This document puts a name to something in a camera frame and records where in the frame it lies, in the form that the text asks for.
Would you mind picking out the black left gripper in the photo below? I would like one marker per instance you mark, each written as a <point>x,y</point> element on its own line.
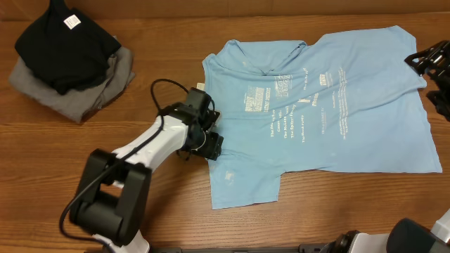
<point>212,146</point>

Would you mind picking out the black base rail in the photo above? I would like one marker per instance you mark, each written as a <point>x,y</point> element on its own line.
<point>239,248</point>

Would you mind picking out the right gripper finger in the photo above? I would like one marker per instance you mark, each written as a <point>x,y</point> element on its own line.
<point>433,61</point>
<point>440,99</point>

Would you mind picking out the folded black t-shirt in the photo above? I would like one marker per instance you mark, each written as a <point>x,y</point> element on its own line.
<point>66,49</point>

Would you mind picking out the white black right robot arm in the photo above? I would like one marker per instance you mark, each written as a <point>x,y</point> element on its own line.
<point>407,236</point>

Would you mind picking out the folded grey t-shirt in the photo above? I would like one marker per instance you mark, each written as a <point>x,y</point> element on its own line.
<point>77,105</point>

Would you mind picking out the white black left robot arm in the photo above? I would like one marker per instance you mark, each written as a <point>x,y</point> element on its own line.
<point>111,196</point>

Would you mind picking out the light blue printed t-shirt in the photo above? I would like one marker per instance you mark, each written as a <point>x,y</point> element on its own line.
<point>348,103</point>

